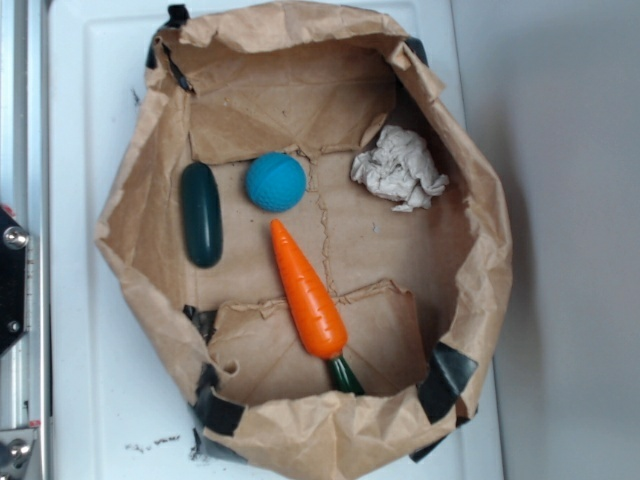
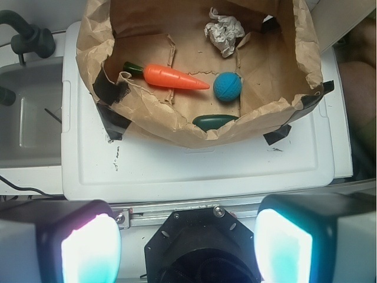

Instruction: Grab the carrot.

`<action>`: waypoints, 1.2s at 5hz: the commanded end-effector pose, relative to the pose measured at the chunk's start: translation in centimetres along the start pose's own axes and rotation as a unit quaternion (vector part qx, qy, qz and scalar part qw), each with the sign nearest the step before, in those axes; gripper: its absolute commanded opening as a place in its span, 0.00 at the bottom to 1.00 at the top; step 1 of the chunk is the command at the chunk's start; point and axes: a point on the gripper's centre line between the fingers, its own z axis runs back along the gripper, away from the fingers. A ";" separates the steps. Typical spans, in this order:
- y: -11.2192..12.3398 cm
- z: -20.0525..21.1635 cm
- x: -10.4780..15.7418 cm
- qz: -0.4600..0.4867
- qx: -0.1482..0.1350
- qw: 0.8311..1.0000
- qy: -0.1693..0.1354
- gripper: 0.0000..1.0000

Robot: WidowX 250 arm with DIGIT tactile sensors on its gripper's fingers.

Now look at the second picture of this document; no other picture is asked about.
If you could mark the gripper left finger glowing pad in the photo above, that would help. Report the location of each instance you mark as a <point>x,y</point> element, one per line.
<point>59,241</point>

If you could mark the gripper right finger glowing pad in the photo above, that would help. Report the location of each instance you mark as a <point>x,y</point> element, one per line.
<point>322,237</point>

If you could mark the orange plastic toy carrot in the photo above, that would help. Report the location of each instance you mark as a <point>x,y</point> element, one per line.
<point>163,76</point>

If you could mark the dark green toy cucumber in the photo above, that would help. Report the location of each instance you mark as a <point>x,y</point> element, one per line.
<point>213,121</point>

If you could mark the blue dimpled ball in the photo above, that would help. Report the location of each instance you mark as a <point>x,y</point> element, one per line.
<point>227,87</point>

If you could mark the dark grey toy faucet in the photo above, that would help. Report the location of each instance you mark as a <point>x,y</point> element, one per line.
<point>29,38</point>

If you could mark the brown paper bag tray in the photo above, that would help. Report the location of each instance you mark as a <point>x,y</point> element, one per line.
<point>278,61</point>

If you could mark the crumpled white paper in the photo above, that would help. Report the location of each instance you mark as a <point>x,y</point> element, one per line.
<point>223,32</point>

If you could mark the aluminium rail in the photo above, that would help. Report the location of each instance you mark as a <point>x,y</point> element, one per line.
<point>129,216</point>

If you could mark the black octagonal mount plate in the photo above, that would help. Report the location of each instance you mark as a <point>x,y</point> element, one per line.
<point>213,251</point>

